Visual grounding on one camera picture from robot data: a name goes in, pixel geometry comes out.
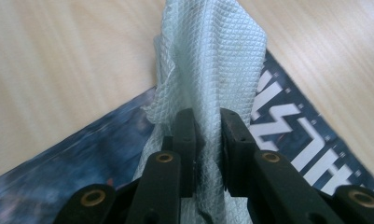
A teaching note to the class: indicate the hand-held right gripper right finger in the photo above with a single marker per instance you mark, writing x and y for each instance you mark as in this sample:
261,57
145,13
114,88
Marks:
236,146

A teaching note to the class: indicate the dark blue illustrated book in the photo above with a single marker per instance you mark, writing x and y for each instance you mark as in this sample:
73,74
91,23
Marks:
66,155

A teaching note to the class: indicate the light blue textured cloth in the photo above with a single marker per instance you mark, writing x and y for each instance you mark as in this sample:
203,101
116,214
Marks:
212,62

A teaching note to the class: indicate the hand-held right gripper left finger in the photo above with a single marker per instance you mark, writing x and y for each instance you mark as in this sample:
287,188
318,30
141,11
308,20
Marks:
187,140

